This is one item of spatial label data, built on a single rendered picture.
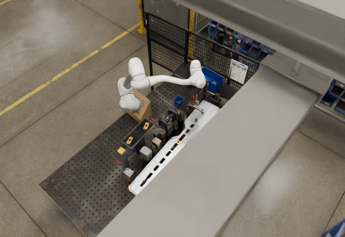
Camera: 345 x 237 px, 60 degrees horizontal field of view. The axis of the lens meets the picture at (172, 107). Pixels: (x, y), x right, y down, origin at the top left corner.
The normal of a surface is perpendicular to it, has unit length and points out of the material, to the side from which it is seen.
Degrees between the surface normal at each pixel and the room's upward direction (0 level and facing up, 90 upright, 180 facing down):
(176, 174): 0
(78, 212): 0
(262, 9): 90
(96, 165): 0
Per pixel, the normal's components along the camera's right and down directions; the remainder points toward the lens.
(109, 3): 0.00, -0.62
